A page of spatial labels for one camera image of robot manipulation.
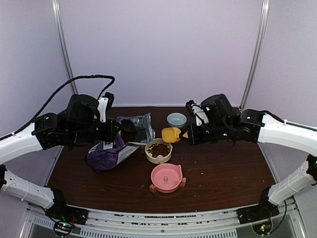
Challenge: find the aluminium front rail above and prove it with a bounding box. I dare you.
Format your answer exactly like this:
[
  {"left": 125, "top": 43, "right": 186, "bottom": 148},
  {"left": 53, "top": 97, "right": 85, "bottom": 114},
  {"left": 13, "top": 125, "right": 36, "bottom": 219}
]
[{"left": 26, "top": 195, "right": 302, "bottom": 238}]

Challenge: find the pink pet bowl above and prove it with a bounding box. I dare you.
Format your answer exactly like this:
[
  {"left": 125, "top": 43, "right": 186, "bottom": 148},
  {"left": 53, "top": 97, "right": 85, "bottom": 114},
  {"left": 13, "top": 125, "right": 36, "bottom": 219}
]
[{"left": 149, "top": 163, "right": 187, "bottom": 193}]

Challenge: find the purple puppy food bag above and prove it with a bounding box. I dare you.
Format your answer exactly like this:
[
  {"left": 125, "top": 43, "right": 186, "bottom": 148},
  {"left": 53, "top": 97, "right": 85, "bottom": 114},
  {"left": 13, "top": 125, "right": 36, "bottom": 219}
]
[{"left": 84, "top": 113, "right": 156, "bottom": 173}]

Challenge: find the left black cable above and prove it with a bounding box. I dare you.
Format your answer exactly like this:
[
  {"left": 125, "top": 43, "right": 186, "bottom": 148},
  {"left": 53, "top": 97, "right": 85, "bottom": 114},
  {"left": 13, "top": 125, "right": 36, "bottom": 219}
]
[{"left": 0, "top": 74, "right": 116, "bottom": 136}]

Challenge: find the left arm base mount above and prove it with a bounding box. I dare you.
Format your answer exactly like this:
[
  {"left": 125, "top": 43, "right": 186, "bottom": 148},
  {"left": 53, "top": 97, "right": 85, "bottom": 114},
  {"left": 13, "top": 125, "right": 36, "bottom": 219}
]
[{"left": 44, "top": 188, "right": 89, "bottom": 237}]

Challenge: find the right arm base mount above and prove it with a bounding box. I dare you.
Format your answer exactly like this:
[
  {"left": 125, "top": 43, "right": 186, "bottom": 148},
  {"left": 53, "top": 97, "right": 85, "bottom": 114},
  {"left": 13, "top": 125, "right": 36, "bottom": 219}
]
[{"left": 237, "top": 188, "right": 279, "bottom": 236}]

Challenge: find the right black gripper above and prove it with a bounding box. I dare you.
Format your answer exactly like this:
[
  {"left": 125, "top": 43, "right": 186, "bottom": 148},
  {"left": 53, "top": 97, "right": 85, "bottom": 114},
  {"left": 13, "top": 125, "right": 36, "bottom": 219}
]
[{"left": 180, "top": 122, "right": 232, "bottom": 145}]

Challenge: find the left aluminium frame post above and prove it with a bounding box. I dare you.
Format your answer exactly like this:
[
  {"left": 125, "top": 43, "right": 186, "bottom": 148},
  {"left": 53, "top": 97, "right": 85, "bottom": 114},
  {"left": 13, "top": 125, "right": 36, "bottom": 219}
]
[{"left": 52, "top": 0, "right": 74, "bottom": 80}]

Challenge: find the brown kibble in cream bowl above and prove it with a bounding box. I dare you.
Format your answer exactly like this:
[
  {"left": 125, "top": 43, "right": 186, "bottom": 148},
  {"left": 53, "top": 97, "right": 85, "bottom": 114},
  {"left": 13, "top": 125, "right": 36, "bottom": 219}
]
[{"left": 146, "top": 143, "right": 170, "bottom": 158}]

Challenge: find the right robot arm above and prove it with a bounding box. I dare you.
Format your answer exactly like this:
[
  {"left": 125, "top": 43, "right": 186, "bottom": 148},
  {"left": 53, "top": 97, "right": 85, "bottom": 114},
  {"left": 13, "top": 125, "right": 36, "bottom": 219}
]
[{"left": 180, "top": 94, "right": 317, "bottom": 219}]

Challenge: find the right aluminium frame post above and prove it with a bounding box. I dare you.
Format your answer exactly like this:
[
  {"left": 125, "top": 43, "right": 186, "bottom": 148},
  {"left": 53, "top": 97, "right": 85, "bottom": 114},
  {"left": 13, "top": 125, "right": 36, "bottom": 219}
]
[{"left": 239, "top": 0, "right": 270, "bottom": 110}]

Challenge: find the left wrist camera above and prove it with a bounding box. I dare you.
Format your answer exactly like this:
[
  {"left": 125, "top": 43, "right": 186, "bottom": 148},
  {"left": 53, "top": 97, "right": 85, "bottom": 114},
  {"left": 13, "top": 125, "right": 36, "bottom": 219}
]
[{"left": 98, "top": 92, "right": 114, "bottom": 122}]

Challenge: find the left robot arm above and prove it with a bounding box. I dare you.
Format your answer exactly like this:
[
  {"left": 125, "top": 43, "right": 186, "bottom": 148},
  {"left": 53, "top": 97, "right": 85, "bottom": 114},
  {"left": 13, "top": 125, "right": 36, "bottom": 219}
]
[{"left": 0, "top": 92, "right": 119, "bottom": 220}]

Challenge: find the aluminium frame post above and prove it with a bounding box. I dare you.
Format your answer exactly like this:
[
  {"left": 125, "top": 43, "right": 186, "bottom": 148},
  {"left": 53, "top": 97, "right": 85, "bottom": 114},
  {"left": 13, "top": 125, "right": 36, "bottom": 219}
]
[
  {"left": 52, "top": 0, "right": 74, "bottom": 80},
  {"left": 239, "top": 0, "right": 270, "bottom": 110}
]

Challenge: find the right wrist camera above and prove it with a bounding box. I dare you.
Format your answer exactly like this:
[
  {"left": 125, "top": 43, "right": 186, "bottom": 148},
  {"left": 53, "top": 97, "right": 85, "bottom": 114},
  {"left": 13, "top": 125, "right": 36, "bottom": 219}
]
[{"left": 185, "top": 100, "right": 209, "bottom": 126}]

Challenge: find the yellow plastic scoop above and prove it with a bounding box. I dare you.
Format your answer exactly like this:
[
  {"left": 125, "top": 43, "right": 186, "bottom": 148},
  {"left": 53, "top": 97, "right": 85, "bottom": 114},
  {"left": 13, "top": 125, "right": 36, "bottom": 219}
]
[{"left": 161, "top": 127, "right": 181, "bottom": 143}]

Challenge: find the light blue ceramic bowl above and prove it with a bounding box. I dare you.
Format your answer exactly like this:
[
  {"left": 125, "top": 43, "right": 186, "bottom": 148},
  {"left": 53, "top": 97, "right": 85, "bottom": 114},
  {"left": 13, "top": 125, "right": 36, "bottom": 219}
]
[{"left": 166, "top": 113, "right": 187, "bottom": 128}]

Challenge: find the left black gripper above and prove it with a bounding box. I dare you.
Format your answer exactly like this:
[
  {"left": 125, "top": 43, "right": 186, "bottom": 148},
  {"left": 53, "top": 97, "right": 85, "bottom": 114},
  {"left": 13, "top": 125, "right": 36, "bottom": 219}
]
[{"left": 68, "top": 117, "right": 121, "bottom": 144}]

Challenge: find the cream pet bowl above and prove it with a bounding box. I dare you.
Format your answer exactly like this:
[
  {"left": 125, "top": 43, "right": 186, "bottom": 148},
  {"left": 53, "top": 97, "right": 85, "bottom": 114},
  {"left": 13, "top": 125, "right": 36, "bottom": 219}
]
[{"left": 141, "top": 138, "right": 173, "bottom": 164}]

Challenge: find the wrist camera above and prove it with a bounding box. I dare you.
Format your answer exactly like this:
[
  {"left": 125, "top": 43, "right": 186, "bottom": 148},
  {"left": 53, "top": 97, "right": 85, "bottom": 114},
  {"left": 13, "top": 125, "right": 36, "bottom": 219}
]
[
  {"left": 98, "top": 92, "right": 114, "bottom": 122},
  {"left": 185, "top": 100, "right": 209, "bottom": 126}
]

